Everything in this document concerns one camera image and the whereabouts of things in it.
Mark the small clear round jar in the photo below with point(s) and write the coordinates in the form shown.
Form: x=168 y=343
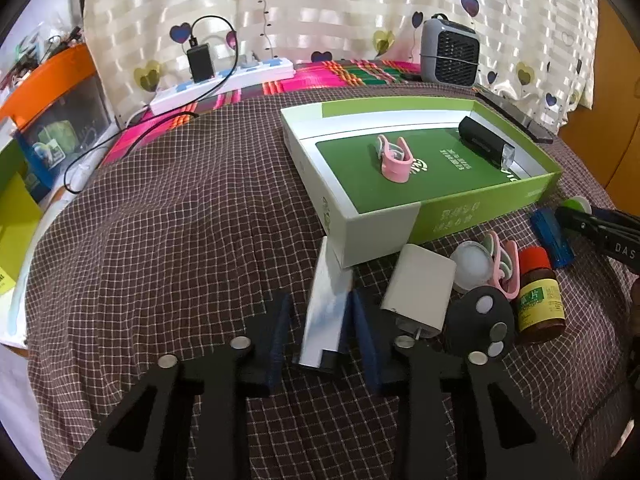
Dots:
x=470 y=265

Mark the green and white cardboard box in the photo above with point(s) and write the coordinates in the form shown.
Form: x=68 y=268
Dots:
x=395 y=180

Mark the black lighter with clear cap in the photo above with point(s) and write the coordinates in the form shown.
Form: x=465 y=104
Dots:
x=482 y=140

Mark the colourful striped blanket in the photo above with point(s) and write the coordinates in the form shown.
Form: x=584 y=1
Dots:
x=330 y=77

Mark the wooden cabinet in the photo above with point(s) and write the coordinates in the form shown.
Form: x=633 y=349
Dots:
x=615 y=110

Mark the black power adapter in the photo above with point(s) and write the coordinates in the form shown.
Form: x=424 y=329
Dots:
x=200 y=62

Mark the white power strip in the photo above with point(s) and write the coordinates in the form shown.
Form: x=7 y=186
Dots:
x=240 y=77

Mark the black smartphone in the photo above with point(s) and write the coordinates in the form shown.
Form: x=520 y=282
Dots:
x=520 y=115

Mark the blue lighter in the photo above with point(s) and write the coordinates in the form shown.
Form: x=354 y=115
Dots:
x=552 y=237

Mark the green and white spool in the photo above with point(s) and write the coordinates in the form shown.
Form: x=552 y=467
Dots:
x=577 y=205

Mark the silver rectangular bar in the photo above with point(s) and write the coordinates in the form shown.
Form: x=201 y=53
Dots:
x=322 y=310

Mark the brown checkered cloth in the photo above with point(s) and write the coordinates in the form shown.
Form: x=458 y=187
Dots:
x=175 y=260

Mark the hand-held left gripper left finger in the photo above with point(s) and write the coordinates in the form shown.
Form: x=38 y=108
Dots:
x=280 y=347

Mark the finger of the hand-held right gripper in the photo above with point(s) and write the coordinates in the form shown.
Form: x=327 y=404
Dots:
x=582 y=222

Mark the grey mini heater fan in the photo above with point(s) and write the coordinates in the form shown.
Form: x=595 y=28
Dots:
x=450 y=52

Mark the orange lid storage bin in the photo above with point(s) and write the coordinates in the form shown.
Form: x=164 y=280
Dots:
x=55 y=80

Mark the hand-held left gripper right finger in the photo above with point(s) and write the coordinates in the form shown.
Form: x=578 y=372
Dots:
x=364 y=342

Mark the brown medicine bottle red cap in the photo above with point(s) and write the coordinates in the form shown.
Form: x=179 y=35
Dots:
x=540 y=300

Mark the heart print curtain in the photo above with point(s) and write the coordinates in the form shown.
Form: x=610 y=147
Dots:
x=350 y=10

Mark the yellow box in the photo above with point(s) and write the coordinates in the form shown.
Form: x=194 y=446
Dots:
x=17 y=230

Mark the pink clip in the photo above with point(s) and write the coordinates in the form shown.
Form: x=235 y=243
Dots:
x=392 y=157
x=507 y=265

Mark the blue picture box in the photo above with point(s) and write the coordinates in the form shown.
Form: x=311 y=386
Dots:
x=42 y=155

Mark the white plug charger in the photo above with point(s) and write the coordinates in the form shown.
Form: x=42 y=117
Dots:
x=420 y=285

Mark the round button remote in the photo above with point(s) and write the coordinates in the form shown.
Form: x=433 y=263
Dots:
x=470 y=325

